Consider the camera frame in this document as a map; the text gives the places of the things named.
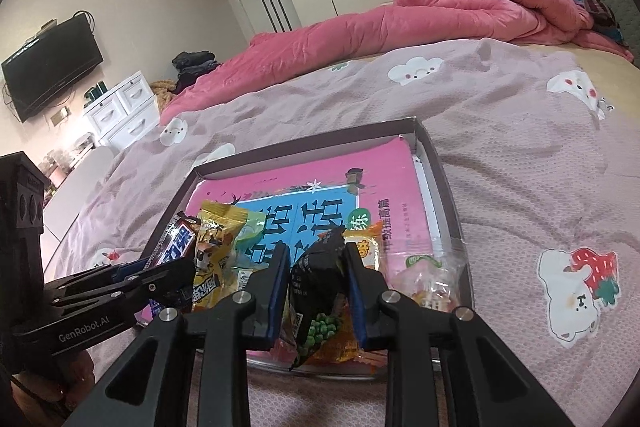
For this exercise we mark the black wall television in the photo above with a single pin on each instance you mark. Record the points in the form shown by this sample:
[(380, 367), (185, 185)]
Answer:
[(50, 67)]

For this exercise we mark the black green pea packet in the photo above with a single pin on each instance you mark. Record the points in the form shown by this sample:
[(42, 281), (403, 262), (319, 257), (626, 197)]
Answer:
[(320, 287)]

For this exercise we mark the pink quilt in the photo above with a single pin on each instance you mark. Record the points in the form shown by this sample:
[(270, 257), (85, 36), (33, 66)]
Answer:
[(425, 22)]

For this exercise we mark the wall power socket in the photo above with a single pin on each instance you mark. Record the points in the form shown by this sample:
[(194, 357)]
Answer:
[(60, 117)]

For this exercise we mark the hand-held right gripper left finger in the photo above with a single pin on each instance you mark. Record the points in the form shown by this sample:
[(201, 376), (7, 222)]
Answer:
[(275, 302)]

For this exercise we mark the light green pastry packet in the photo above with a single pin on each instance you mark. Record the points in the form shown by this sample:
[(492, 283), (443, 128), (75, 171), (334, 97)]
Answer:
[(252, 227)]

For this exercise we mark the large orange snack packet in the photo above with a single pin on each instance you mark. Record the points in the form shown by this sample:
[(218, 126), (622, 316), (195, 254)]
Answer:
[(332, 349)]

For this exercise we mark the dark striped clothes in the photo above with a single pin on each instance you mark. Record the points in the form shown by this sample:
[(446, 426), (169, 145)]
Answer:
[(600, 14)]

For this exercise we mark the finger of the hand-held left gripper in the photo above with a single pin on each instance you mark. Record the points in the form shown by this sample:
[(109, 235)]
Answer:
[(165, 282), (127, 271)]

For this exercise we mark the pile of dark clothes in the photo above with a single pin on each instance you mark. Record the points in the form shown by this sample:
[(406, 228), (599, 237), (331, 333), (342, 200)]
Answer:
[(195, 67)]

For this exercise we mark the person's left hand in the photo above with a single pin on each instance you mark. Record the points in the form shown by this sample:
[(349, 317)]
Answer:
[(60, 382)]

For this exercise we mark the yellow snack packet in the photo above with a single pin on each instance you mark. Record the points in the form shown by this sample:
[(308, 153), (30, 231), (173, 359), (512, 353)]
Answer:
[(215, 247)]

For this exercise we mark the dark chocolate bar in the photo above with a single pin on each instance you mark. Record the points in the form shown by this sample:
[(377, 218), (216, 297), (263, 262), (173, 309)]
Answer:
[(177, 242)]

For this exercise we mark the dark green bottles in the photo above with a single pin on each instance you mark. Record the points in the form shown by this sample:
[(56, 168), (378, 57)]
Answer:
[(95, 91)]

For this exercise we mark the white drawer cabinet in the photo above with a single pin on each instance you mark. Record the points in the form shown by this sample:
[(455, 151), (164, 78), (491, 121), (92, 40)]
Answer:
[(125, 117)]

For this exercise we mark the tan plush cloth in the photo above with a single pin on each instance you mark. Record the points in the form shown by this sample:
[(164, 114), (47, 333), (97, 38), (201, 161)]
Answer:
[(162, 94)]

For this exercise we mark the pink book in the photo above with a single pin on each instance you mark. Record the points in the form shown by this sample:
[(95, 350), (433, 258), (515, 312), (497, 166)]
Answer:
[(390, 187)]

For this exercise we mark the beige bed sheet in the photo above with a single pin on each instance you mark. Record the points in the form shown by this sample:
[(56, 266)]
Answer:
[(600, 54)]

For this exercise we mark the clutter of small bottles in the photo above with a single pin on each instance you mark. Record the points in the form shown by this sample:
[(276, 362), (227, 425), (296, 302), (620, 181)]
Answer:
[(65, 157)]

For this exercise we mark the dark shallow cardboard box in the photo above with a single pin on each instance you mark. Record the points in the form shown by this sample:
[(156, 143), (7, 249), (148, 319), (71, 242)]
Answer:
[(445, 207)]

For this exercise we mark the clear red candy packet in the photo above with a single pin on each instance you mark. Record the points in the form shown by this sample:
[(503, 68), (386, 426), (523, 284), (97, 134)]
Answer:
[(430, 289)]

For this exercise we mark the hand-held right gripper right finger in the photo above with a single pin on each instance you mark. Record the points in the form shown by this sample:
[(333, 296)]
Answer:
[(357, 302)]

